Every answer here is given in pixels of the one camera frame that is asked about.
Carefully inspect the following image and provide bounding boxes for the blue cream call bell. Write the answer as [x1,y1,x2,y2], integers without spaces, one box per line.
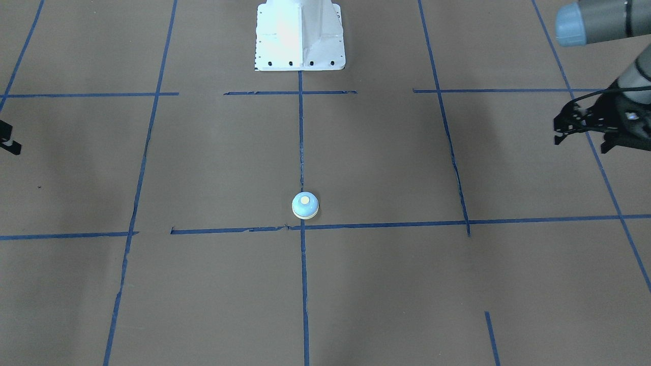
[291,192,319,220]

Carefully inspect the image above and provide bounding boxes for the white camera pole with base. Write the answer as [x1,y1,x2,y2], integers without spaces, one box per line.
[254,1,346,72]

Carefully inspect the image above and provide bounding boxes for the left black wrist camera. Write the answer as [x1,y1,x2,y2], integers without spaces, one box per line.
[553,102,611,145]

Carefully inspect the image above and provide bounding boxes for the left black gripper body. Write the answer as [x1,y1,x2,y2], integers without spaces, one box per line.
[600,93,650,154]

